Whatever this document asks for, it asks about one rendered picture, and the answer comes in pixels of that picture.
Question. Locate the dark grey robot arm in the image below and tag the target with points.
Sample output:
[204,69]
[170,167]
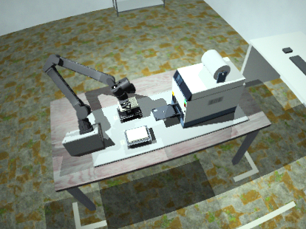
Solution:
[83,111]

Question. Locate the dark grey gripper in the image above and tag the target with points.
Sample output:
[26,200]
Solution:
[123,103]

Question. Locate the white foil roll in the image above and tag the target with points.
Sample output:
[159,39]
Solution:
[214,63]

